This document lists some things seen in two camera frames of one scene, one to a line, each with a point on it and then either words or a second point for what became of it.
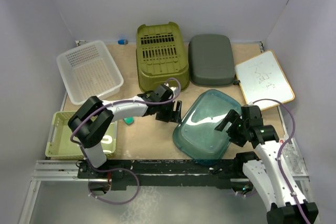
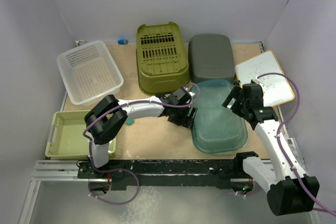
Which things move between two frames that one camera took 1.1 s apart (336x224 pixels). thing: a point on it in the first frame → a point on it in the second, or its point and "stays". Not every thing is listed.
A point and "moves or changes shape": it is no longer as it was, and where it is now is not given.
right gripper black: [233, 117] → [235, 92]
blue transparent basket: [196, 134] moves or changes shape
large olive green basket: [160, 55] stays
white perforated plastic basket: [88, 70] stays
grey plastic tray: [211, 60] stays
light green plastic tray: [60, 146] stays
